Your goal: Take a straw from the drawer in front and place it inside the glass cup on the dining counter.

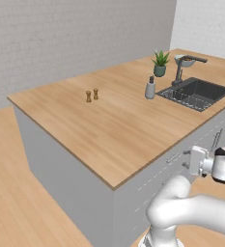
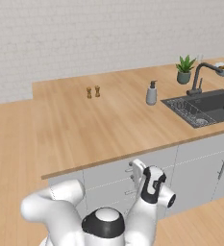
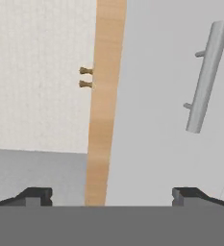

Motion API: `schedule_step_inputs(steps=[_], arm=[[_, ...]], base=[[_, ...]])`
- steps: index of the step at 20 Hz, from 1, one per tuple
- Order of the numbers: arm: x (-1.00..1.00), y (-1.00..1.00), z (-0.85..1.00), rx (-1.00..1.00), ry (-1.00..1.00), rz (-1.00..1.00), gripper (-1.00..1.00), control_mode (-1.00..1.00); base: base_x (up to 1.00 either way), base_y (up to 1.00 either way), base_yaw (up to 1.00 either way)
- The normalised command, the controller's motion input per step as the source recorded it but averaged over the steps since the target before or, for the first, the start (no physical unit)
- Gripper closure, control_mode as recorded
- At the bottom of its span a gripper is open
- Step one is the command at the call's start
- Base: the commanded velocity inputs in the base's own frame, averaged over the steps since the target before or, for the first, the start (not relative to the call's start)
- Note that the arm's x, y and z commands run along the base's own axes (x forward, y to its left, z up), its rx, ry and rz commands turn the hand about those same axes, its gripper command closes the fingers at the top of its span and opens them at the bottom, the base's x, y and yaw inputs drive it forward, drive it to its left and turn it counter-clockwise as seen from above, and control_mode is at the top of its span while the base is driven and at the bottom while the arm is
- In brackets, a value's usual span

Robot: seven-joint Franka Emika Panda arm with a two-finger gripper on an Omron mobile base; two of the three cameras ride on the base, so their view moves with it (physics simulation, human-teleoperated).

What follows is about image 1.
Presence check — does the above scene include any dark grey tap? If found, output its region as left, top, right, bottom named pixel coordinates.
left=171, top=55, right=209, bottom=87

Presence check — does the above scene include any wooden-top grey kitchen island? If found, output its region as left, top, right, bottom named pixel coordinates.
left=6, top=48, right=225, bottom=247

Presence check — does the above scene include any grey cupboard door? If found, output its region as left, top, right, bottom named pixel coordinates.
left=197, top=110, right=225, bottom=155

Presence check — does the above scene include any grey soap dispenser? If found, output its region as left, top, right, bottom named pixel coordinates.
left=144, top=75, right=156, bottom=100

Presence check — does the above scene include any silver drawer handle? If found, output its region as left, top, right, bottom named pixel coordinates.
left=166, top=152, right=181, bottom=164
left=161, top=174, right=175, bottom=186

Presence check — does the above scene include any dark grey sink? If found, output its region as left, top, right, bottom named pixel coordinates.
left=155, top=76, right=225, bottom=113

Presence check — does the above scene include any pale grey bowl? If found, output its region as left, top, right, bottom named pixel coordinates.
left=174, top=54, right=196, bottom=69

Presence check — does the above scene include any grey drawer front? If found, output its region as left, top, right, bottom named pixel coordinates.
left=114, top=167, right=190, bottom=230
left=114, top=141, right=195, bottom=206

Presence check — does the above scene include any silver cupboard door handle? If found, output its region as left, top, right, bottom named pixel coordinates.
left=211, top=127, right=224, bottom=151

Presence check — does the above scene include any green plant in grey pot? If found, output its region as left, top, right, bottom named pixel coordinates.
left=151, top=49, right=171, bottom=78

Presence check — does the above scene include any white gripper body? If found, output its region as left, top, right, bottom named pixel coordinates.
left=188, top=145, right=211, bottom=178

